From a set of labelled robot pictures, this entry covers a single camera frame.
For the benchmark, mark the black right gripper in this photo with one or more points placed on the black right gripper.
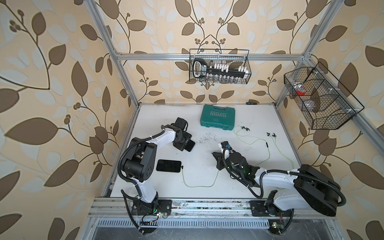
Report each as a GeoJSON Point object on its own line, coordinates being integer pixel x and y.
{"type": "Point", "coordinates": [219, 159]}

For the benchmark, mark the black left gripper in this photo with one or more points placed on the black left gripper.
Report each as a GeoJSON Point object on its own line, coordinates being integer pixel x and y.
{"type": "Point", "coordinates": [188, 136]}

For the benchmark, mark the blue-edged black smartphone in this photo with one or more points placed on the blue-edged black smartphone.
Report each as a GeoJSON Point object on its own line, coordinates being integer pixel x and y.
{"type": "Point", "coordinates": [189, 145]}

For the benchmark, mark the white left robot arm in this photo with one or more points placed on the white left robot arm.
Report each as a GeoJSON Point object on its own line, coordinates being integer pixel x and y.
{"type": "Point", "coordinates": [137, 163]}

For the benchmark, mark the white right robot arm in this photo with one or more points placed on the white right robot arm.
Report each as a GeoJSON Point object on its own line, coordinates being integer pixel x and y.
{"type": "Point", "coordinates": [302, 188]}

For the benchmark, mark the green plastic tool case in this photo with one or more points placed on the green plastic tool case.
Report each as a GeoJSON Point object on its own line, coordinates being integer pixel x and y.
{"type": "Point", "coordinates": [218, 117]}

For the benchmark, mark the socket wrench set in basket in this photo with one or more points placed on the socket wrench set in basket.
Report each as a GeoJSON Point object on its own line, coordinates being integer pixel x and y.
{"type": "Point", "coordinates": [202, 69]}

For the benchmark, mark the red item in right basket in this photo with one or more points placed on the red item in right basket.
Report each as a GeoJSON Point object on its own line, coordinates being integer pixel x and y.
{"type": "Point", "coordinates": [300, 90]}

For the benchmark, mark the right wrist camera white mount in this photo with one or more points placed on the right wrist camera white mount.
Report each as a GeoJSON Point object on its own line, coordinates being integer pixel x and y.
{"type": "Point", "coordinates": [226, 149]}

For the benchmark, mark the black wire basket back wall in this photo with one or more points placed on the black wire basket back wall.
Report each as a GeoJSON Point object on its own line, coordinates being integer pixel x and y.
{"type": "Point", "coordinates": [234, 58]}

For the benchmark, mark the black wire basket wall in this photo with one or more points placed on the black wire basket wall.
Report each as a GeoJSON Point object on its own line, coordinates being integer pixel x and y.
{"type": "Point", "coordinates": [234, 58]}
{"type": "Point", "coordinates": [329, 102]}

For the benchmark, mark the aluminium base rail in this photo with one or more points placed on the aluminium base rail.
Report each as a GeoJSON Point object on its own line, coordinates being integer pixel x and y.
{"type": "Point", "coordinates": [195, 214]}

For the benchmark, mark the black wire basket right wall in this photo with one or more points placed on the black wire basket right wall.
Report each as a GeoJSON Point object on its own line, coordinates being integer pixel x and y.
{"type": "Point", "coordinates": [329, 102]}

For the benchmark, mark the aluminium frame post right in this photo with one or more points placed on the aluminium frame post right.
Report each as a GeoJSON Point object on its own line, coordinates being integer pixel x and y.
{"type": "Point", "coordinates": [303, 30]}

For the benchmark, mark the aluminium frame post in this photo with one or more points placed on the aluminium frame post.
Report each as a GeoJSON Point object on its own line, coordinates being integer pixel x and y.
{"type": "Point", "coordinates": [303, 30]}
{"type": "Point", "coordinates": [93, 10]}

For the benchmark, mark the aluminium frame post left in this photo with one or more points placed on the aluminium frame post left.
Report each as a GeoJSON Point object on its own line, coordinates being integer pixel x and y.
{"type": "Point", "coordinates": [93, 10]}

